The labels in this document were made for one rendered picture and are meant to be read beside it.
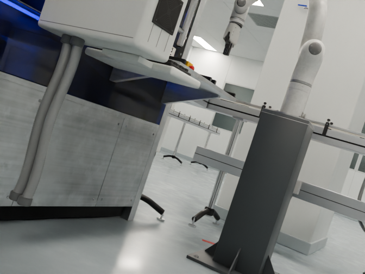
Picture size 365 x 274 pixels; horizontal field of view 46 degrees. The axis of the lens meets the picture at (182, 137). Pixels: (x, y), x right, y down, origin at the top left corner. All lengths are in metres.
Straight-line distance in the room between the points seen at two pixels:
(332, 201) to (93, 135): 1.64
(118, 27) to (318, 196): 2.01
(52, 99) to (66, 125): 0.38
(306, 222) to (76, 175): 2.09
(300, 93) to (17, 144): 1.41
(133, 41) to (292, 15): 2.77
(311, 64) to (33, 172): 1.48
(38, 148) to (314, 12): 1.59
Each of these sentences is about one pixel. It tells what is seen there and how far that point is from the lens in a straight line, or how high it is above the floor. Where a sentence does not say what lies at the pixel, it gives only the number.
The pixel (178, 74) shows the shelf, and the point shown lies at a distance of 1.52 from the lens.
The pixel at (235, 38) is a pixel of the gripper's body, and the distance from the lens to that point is 2.43.
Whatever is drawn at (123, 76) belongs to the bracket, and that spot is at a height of 0.77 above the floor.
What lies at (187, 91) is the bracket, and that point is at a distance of 2.45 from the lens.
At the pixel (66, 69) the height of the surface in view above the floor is 0.68.
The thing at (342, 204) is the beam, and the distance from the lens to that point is 2.99.
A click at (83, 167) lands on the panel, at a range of 2.15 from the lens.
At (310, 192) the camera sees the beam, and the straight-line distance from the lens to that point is 3.02.
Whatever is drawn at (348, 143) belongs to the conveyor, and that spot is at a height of 0.88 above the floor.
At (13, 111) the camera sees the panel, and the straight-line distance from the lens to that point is 1.77.
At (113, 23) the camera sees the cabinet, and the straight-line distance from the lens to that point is 1.42.
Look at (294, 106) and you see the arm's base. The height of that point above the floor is 0.92.
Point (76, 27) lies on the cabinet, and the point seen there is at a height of 0.82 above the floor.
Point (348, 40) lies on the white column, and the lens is 3.81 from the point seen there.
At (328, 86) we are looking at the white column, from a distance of 3.72.
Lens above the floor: 0.59
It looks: level
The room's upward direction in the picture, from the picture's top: 18 degrees clockwise
